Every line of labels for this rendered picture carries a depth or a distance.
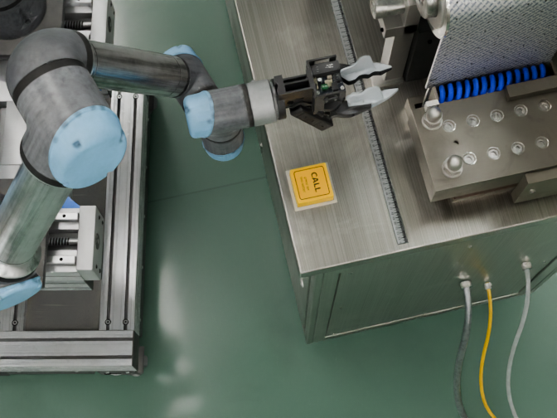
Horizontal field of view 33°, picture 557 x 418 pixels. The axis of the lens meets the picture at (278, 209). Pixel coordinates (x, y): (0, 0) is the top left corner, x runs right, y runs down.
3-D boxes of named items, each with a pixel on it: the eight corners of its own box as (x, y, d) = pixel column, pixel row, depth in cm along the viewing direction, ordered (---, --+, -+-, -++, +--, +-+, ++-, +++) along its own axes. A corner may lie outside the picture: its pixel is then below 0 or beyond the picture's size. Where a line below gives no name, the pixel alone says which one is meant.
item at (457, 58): (424, 86, 171) (441, 37, 153) (548, 60, 172) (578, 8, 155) (425, 89, 171) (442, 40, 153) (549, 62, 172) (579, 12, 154)
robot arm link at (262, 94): (255, 133, 162) (245, 92, 165) (281, 128, 162) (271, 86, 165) (254, 115, 155) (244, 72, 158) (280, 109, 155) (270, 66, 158)
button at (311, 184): (288, 173, 178) (288, 169, 176) (325, 166, 179) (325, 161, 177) (297, 207, 176) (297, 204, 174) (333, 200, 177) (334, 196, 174)
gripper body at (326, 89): (351, 91, 155) (279, 106, 154) (347, 114, 163) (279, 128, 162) (339, 51, 157) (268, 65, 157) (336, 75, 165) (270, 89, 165)
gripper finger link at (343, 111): (372, 112, 160) (321, 115, 160) (371, 116, 162) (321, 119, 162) (370, 87, 162) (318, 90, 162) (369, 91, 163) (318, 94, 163)
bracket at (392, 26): (364, 67, 185) (379, -16, 156) (395, 60, 186) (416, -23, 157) (370, 89, 184) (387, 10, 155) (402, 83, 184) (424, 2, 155)
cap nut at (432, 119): (418, 114, 168) (423, 103, 164) (438, 109, 168) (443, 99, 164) (424, 132, 167) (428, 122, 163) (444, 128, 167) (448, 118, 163)
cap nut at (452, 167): (438, 161, 165) (443, 152, 161) (458, 157, 165) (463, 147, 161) (444, 180, 164) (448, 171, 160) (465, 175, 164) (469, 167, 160)
